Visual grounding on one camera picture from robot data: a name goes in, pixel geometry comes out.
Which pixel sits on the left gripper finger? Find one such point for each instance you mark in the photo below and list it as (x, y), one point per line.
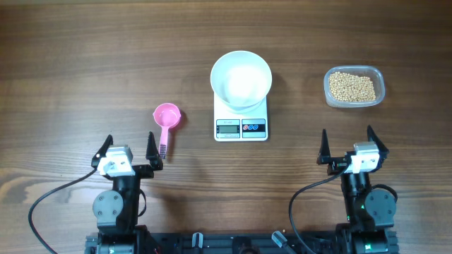
(104, 148)
(152, 152)

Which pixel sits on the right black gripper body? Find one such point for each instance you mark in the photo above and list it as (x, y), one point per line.
(337, 164)

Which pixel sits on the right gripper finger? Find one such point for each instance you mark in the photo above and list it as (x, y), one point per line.
(324, 151)
(383, 150)

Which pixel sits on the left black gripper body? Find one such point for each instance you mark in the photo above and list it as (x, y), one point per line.
(144, 171)

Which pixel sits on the pink plastic scoop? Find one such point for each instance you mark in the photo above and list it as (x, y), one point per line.
(167, 116)

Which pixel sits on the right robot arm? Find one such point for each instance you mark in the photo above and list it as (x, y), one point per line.
(370, 208)

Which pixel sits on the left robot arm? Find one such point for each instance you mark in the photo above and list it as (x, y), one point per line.
(117, 210)

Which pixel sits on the white digital kitchen scale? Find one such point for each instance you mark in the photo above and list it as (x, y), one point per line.
(247, 125)

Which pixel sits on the white bowl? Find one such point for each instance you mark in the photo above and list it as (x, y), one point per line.
(241, 79)

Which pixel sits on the soybeans in container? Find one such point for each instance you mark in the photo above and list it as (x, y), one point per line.
(351, 88)

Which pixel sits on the clear plastic container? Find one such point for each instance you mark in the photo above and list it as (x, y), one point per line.
(368, 71)

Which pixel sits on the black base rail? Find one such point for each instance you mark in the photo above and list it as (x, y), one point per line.
(317, 241)

